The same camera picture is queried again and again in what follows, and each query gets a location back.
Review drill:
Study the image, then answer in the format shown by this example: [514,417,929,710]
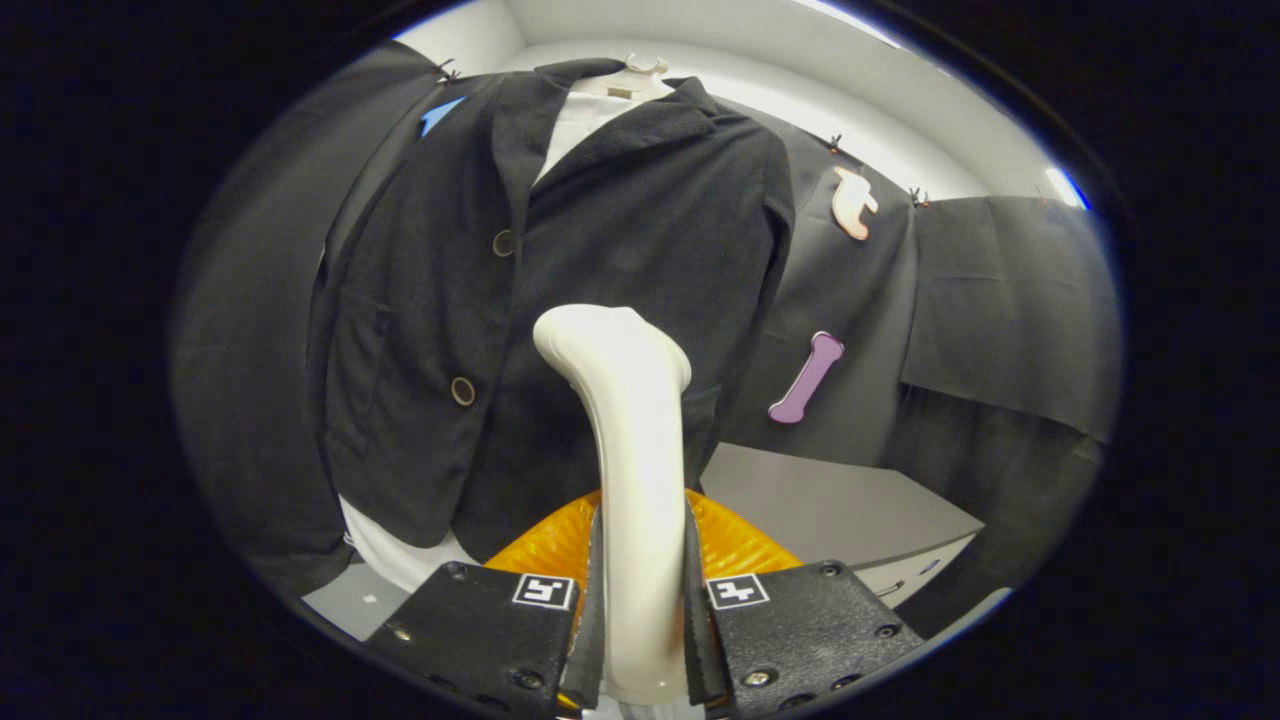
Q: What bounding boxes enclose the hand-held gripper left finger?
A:
[362,490,605,716]

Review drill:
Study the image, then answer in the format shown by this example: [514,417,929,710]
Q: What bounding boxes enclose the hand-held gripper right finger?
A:
[684,488,926,716]

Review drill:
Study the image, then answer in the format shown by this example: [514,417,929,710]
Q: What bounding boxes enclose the white garment steamer nozzle with hose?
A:
[532,304,693,706]

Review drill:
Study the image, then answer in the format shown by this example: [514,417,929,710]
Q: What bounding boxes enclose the black suit jacket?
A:
[305,58,796,563]

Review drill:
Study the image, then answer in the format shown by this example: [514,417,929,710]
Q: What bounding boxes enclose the white clothes hanger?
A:
[590,55,673,101]

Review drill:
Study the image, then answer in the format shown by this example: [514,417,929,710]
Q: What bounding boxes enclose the grey cabinet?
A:
[700,442,986,609]

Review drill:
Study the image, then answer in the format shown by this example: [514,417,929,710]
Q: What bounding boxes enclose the black backdrop cloth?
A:
[168,40,1123,641]

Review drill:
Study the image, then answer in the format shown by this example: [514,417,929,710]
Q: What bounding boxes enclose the ceiling light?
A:
[1045,165,1093,213]

